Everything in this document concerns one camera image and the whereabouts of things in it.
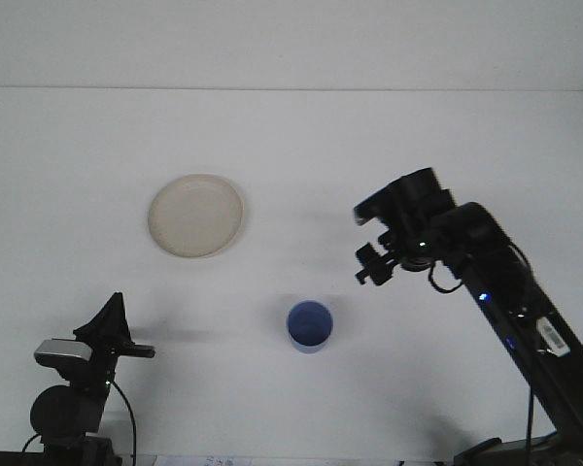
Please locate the pale round plate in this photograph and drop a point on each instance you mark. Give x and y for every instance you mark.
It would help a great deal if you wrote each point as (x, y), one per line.
(196, 216)

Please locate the pale blue cup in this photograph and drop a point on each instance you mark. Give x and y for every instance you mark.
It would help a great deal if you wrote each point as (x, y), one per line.
(310, 322)

